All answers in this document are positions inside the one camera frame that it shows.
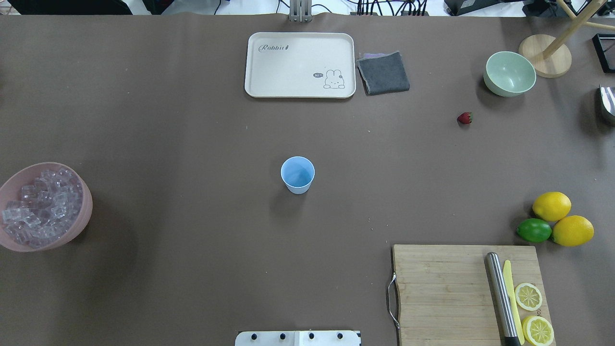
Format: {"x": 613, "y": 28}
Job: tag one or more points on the mint green bowl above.
{"x": 509, "y": 74}

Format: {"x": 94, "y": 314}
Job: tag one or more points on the lower yellow lemon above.
{"x": 573, "y": 230}

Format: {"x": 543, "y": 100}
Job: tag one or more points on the yellow plastic knife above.
{"x": 508, "y": 281}

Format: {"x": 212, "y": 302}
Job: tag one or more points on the bamboo cutting board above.
{"x": 444, "y": 296}

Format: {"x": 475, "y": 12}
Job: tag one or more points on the pile of clear ice cubes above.
{"x": 44, "y": 209}

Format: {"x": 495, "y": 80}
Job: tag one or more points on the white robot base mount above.
{"x": 299, "y": 338}

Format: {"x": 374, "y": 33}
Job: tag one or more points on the upper lemon half slice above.
{"x": 528, "y": 296}

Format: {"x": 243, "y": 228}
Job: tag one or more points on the upper yellow lemon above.
{"x": 552, "y": 206}

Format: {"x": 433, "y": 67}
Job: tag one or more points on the aluminium camera post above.
{"x": 300, "y": 11}

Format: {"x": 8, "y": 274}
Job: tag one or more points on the pink bowl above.
{"x": 10, "y": 189}

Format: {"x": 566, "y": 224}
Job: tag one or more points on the lemon half slice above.
{"x": 528, "y": 296}
{"x": 538, "y": 331}

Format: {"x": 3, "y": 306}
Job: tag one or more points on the red strawberry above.
{"x": 465, "y": 118}

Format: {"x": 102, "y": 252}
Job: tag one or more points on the light blue cup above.
{"x": 297, "y": 173}

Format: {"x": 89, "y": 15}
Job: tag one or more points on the green lime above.
{"x": 534, "y": 230}

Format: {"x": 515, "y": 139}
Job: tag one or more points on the cream rabbit serving tray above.
{"x": 300, "y": 65}

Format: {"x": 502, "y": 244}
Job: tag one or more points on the lower lemon half slice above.
{"x": 538, "y": 331}

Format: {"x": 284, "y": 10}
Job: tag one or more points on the grey folded cloth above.
{"x": 383, "y": 73}

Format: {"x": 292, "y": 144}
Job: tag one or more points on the wooden mug tree stand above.
{"x": 548, "y": 55}

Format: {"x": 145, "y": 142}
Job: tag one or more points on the yellow lemon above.
{"x": 552, "y": 206}
{"x": 573, "y": 230}

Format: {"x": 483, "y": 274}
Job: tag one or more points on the steel muddler rod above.
{"x": 502, "y": 300}

